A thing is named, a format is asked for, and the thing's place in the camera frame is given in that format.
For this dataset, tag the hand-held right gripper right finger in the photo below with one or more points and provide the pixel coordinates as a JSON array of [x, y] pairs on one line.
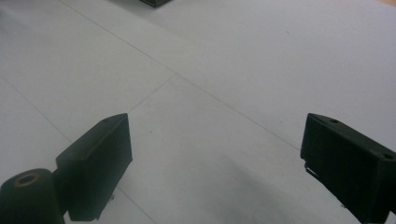
[[351, 165]]

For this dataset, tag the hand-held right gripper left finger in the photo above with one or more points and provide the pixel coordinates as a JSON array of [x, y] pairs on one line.
[[93, 168]]

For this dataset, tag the smoky transparent drawer box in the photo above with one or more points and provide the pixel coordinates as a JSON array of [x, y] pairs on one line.
[[155, 2]]

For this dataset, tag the wooden desk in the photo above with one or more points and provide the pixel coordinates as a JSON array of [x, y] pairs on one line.
[[389, 1]]

